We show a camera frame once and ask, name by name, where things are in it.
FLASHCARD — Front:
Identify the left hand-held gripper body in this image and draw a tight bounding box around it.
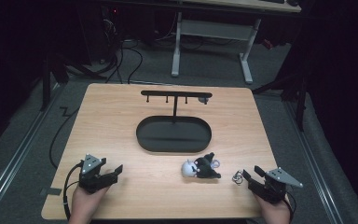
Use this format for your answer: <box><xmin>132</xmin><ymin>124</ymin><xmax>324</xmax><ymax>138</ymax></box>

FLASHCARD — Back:
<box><xmin>78</xmin><ymin>153</ymin><xmax>110</xmax><ymax>194</ymax></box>

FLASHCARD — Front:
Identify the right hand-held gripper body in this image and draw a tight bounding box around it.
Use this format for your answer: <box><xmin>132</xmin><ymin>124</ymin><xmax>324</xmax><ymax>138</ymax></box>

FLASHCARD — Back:
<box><xmin>248</xmin><ymin>167</ymin><xmax>304</xmax><ymax>205</ymax></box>

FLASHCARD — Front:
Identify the silver key ring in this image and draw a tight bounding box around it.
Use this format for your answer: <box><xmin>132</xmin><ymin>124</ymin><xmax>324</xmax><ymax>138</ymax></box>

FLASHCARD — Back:
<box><xmin>231</xmin><ymin>169</ymin><xmax>245</xmax><ymax>186</ymax></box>

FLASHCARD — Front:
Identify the black and white plush keychain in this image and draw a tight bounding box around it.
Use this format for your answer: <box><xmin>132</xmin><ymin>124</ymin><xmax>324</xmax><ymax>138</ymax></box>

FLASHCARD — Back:
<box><xmin>181</xmin><ymin>151</ymin><xmax>223</xmax><ymax>180</ymax></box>

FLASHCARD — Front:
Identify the black hook stand with tray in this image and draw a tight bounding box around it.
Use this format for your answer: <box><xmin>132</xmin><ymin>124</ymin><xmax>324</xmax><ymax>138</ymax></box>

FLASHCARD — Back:
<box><xmin>135</xmin><ymin>90</ymin><xmax>214</xmax><ymax>154</ymax></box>

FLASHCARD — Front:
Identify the person's right hand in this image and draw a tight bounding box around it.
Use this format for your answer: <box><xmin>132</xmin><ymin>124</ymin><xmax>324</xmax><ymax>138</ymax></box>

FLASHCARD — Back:
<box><xmin>254</xmin><ymin>193</ymin><xmax>293</xmax><ymax>224</ymax></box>

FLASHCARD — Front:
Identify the grey tape piece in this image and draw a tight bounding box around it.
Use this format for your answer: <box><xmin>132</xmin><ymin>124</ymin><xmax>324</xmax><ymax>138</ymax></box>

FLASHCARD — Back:
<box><xmin>39</xmin><ymin>187</ymin><xmax>63</xmax><ymax>198</ymax></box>

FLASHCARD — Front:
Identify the dark metal stand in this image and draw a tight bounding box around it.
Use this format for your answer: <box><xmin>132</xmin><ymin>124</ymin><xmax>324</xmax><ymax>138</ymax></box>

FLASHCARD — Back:
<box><xmin>39</xmin><ymin>50</ymin><xmax>71</xmax><ymax>112</ymax></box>
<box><xmin>251</xmin><ymin>73</ymin><xmax>310</xmax><ymax>133</ymax></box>

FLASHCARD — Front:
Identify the small red object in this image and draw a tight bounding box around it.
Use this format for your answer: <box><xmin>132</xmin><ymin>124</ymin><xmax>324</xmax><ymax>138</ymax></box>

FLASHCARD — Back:
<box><xmin>262</xmin><ymin>38</ymin><xmax>275</xmax><ymax>51</ymax></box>

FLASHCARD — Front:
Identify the dark computer tower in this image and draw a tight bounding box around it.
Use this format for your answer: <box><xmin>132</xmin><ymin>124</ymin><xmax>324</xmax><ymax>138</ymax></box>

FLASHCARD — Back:
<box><xmin>100</xmin><ymin>4</ymin><xmax>123</xmax><ymax>63</ymax></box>

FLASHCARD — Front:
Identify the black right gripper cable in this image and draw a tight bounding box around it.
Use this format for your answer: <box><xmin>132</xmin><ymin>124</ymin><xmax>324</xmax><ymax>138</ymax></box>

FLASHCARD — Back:
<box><xmin>281</xmin><ymin>198</ymin><xmax>297</xmax><ymax>220</ymax></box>

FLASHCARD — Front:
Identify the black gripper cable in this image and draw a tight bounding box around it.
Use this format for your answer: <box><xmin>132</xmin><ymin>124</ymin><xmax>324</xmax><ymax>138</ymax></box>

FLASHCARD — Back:
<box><xmin>281</xmin><ymin>198</ymin><xmax>297</xmax><ymax>220</ymax></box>
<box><xmin>62</xmin><ymin>161</ymin><xmax>86</xmax><ymax>220</ymax></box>

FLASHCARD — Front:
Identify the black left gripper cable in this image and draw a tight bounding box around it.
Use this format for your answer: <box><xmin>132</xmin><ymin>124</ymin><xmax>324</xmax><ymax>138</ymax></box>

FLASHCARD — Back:
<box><xmin>62</xmin><ymin>161</ymin><xmax>86</xmax><ymax>220</ymax></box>

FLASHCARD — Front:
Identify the metal floor rail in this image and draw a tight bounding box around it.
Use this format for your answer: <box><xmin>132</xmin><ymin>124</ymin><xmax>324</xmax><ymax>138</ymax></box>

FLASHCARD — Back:
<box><xmin>0</xmin><ymin>82</ymin><xmax>64</xmax><ymax>219</ymax></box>
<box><xmin>282</xmin><ymin>101</ymin><xmax>345</xmax><ymax>224</ymax></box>

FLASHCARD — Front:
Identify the black floor cable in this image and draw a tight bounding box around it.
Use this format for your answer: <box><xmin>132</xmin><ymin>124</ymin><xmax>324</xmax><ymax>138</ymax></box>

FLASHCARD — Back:
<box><xmin>48</xmin><ymin>106</ymin><xmax>80</xmax><ymax>170</ymax></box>

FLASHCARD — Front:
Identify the bundle of black floor cables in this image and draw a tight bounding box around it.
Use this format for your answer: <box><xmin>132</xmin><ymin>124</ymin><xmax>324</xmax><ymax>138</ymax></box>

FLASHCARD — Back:
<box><xmin>104</xmin><ymin>38</ymin><xmax>145</xmax><ymax>85</ymax></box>

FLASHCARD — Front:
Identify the grey desk frame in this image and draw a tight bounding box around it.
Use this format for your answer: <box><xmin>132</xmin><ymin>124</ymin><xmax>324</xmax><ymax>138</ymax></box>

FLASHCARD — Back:
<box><xmin>103</xmin><ymin>0</ymin><xmax>303</xmax><ymax>85</ymax></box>

